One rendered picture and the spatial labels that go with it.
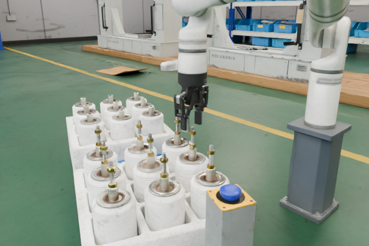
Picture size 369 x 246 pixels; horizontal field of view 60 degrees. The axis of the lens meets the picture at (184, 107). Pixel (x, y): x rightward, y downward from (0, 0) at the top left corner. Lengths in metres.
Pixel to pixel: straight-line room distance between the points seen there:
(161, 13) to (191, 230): 3.41
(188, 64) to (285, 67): 2.08
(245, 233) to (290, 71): 2.26
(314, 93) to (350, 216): 0.44
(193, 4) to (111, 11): 4.44
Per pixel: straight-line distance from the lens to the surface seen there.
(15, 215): 1.24
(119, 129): 1.22
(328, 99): 1.03
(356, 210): 1.27
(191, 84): 0.79
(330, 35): 1.00
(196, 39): 0.78
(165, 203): 0.73
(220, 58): 3.24
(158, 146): 1.25
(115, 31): 5.13
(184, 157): 0.90
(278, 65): 2.85
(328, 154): 1.07
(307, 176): 1.10
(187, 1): 0.76
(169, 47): 4.03
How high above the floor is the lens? 0.65
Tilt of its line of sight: 17 degrees down
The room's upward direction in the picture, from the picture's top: straight up
